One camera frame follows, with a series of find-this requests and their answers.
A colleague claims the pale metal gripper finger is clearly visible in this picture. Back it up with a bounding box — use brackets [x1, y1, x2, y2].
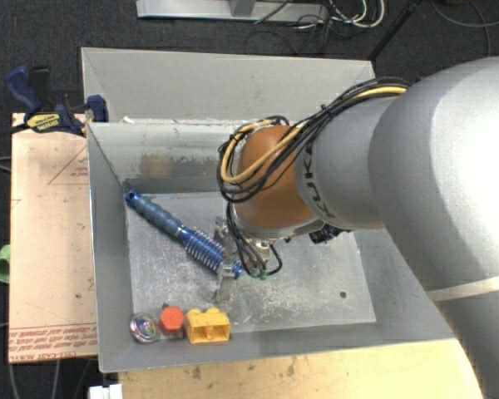
[214, 263, 237, 303]
[214, 217, 235, 262]

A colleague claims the blue ribbed hand tool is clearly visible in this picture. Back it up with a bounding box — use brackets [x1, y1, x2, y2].
[124, 189, 245, 278]

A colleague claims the yellow plastic box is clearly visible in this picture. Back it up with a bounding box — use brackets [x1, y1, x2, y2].
[185, 306, 232, 345]

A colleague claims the red hexagonal cap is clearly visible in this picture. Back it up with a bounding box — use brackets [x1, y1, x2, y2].
[157, 303, 186, 341]

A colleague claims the shiny silver round disc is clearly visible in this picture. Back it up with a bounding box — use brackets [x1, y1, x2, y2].
[129, 311, 158, 344]

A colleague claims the grey metal bin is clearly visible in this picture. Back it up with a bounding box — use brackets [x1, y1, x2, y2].
[81, 47, 458, 374]

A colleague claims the brown cardboard board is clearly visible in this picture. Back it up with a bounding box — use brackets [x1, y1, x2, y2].
[7, 112, 99, 365]

